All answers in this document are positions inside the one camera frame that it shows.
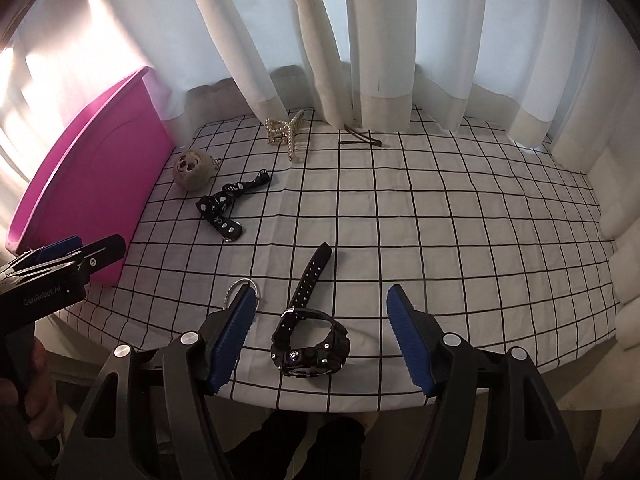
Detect brown hairpin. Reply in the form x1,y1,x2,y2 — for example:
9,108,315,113
339,124,384,148

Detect person's left hand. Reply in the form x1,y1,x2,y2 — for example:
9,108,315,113
0,337,55,461

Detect pink plastic basin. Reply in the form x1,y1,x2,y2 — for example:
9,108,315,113
5,66,175,287

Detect grey plush ball keychain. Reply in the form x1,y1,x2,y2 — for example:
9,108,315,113
172,149,224,193

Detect beige claw hair clip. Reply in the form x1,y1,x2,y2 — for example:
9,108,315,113
281,108,308,162

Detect white curtain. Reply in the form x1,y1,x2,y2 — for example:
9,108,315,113
0,0,640,153

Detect black wrist watch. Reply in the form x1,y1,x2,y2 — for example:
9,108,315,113
270,242,351,378

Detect silver ring bracelet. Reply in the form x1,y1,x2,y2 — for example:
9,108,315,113
222,277,261,312

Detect person's dark pants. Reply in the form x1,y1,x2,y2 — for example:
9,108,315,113
230,407,372,480

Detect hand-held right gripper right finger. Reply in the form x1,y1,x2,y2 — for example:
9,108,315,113
386,283,584,480

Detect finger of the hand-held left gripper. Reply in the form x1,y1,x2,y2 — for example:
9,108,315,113
10,235,84,268
55,233,127,283

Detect white checked tablecloth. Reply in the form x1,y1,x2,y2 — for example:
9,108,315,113
52,105,621,413

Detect black printed strap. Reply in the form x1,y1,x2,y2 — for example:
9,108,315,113
196,170,272,244

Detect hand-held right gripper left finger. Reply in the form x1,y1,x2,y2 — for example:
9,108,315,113
60,284,261,480

